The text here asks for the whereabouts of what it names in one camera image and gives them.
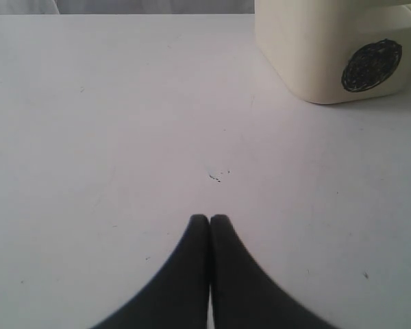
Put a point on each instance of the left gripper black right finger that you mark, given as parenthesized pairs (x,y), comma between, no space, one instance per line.
(243,295)

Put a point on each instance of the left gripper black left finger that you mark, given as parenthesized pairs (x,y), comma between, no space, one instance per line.
(178,295)

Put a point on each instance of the cream bin with circle mark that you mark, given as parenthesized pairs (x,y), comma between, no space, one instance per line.
(330,52)

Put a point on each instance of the white backdrop curtain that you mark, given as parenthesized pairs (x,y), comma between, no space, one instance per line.
(127,7)

